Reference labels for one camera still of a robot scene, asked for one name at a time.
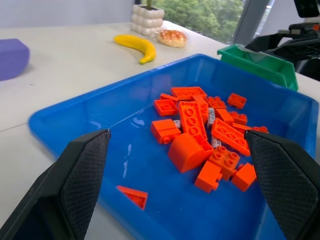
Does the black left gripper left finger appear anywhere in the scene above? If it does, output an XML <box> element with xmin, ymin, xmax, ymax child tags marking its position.
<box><xmin>0</xmin><ymin>128</ymin><xmax>112</xmax><ymax>240</ymax></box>

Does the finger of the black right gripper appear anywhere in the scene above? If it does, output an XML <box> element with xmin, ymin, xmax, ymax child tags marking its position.
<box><xmin>245</xmin><ymin>33</ymin><xmax>285</xmax><ymax>52</ymax></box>
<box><xmin>269</xmin><ymin>46</ymin><xmax>320</xmax><ymax>62</ymax></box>

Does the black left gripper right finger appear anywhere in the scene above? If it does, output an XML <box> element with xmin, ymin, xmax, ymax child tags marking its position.
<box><xmin>244</xmin><ymin>129</ymin><xmax>320</xmax><ymax>240</ymax></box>

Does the green plastic bin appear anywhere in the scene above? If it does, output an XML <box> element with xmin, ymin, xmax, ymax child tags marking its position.
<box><xmin>216</xmin><ymin>43</ymin><xmax>299</xmax><ymax>92</ymax></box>

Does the orange 2x2 plastic building brick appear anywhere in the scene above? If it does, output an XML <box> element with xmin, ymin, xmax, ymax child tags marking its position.
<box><xmin>207</xmin><ymin>145</ymin><xmax>241</xmax><ymax>182</ymax></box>

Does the lone orange wedge brick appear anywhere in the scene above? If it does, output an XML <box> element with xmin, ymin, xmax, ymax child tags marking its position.
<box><xmin>116</xmin><ymin>185</ymin><xmax>149</xmax><ymax>211</ymax></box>

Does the blue plastic tray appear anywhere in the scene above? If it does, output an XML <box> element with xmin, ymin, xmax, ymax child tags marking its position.
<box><xmin>27</xmin><ymin>53</ymin><xmax>320</xmax><ymax>240</ymax></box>

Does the bread bun in plastic wrap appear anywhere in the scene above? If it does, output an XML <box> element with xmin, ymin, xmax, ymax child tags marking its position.
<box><xmin>156</xmin><ymin>29</ymin><xmax>189</xmax><ymax>48</ymax></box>

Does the orange curved plastic building brick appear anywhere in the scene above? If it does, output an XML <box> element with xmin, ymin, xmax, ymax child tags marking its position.
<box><xmin>167</xmin><ymin>132</ymin><xmax>215</xmax><ymax>174</ymax></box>

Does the upside-down orange 2x4 plastic brick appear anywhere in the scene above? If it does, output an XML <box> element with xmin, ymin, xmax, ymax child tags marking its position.
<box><xmin>177</xmin><ymin>100</ymin><xmax>209</xmax><ymax>141</ymax></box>

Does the white bubble plant pot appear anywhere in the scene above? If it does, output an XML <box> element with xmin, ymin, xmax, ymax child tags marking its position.
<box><xmin>130</xmin><ymin>4</ymin><xmax>165</xmax><ymax>37</ymax></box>

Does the yellow banana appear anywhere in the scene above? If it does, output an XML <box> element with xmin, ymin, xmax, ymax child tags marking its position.
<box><xmin>113</xmin><ymin>34</ymin><xmax>157</xmax><ymax>65</ymax></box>

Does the purple foam block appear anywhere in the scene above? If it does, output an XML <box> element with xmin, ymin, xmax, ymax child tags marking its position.
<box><xmin>0</xmin><ymin>38</ymin><xmax>31</xmax><ymax>82</ymax></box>

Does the grey window frame post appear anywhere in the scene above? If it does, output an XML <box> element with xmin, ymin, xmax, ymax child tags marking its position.
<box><xmin>232</xmin><ymin>0</ymin><xmax>271</xmax><ymax>46</ymax></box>

